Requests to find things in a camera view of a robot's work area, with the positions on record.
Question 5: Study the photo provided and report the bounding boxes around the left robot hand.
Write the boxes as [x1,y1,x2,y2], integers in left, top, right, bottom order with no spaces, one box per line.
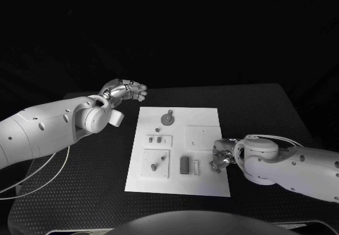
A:
[99,78,148,109]

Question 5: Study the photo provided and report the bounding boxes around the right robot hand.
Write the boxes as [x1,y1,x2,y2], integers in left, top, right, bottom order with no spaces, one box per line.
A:
[207,138,239,174]

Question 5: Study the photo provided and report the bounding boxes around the white task board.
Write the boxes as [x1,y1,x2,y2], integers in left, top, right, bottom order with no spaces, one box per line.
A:
[124,106,231,198]

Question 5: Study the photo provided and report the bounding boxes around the long grey block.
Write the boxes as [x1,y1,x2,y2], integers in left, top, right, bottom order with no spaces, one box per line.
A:
[179,156,192,175]

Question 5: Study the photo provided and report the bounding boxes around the grey gear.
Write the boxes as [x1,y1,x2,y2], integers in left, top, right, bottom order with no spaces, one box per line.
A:
[160,113,176,126]

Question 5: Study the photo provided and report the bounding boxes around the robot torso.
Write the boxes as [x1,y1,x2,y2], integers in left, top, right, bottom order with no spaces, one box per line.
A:
[102,210,301,235]

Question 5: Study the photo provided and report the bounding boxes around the white cable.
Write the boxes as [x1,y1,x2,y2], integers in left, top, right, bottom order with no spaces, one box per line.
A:
[246,136,295,146]
[243,134,304,147]
[0,145,72,201]
[0,152,57,194]

